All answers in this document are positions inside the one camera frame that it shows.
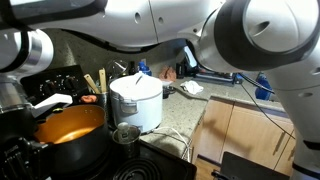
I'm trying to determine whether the orange object on counter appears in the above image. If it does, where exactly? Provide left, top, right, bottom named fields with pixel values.
left=159, top=66, right=176, bottom=81

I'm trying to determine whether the white power cord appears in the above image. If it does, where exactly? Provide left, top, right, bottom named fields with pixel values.
left=156, top=126, right=192, bottom=163

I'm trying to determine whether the wooden spoon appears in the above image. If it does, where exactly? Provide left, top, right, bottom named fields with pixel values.
left=99, top=68, right=107, bottom=93

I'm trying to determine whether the white rice cooker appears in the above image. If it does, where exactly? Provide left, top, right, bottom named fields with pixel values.
left=110, top=72, right=163, bottom=133

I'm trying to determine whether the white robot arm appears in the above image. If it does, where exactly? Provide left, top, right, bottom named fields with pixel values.
left=0, top=0, right=320, bottom=180

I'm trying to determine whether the dark glass bottle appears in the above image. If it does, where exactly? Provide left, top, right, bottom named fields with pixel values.
left=128, top=61, right=136, bottom=75

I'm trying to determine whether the white cloth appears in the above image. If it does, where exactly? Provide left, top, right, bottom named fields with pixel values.
left=181, top=80, right=203, bottom=95

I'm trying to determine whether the silver metal cup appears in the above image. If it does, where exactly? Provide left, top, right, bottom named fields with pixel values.
left=112, top=126, right=141, bottom=159

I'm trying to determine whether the dish rack with dishes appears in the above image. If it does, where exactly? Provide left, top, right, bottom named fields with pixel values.
left=194, top=69, right=243, bottom=84

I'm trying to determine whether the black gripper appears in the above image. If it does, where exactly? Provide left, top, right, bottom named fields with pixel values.
left=0, top=105, right=50, bottom=180

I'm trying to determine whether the black chair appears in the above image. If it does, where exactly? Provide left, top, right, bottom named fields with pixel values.
left=211, top=151, right=289, bottom=180

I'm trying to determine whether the grey pot with orange handles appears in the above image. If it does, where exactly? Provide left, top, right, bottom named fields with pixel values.
left=34, top=104, right=110, bottom=174

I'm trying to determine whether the black cable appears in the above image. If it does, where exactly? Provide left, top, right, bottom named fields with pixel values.
left=239, top=73, right=296, bottom=139

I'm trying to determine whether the black electric stove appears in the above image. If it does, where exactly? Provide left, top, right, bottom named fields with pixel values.
left=21, top=65, right=196, bottom=180

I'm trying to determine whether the blue water bottle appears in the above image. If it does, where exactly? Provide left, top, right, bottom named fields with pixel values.
left=255, top=72, right=272, bottom=101

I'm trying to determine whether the utensil holder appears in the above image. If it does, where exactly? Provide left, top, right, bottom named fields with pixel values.
left=96, top=93, right=108, bottom=108

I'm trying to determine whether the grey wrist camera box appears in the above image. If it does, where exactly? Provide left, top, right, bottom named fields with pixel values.
left=31, top=93, right=73, bottom=117

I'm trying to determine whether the small spice jar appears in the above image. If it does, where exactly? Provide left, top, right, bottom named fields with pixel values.
left=117, top=122, right=130, bottom=143

